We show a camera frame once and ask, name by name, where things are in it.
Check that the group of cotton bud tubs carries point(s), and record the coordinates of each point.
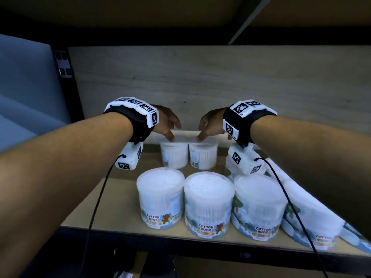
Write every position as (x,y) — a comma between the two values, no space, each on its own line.
(208,199)

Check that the brown carton with white label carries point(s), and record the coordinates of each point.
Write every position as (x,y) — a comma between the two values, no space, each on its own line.
(124,275)

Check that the black metal wooden shelf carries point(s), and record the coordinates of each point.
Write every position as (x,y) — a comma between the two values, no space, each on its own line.
(116,205)

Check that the person's right hand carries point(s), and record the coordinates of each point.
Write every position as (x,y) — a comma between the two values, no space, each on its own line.
(214,121)

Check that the person's left hand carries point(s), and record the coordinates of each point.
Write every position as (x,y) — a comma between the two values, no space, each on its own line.
(165,118)

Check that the cotton bud tub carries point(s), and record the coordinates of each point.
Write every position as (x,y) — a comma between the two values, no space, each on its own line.
(174,156)
(204,156)

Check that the person's left forearm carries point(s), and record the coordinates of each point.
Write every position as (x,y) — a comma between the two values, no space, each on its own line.
(58,185)

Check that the person's right forearm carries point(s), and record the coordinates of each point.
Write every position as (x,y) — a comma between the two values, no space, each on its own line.
(318,159)

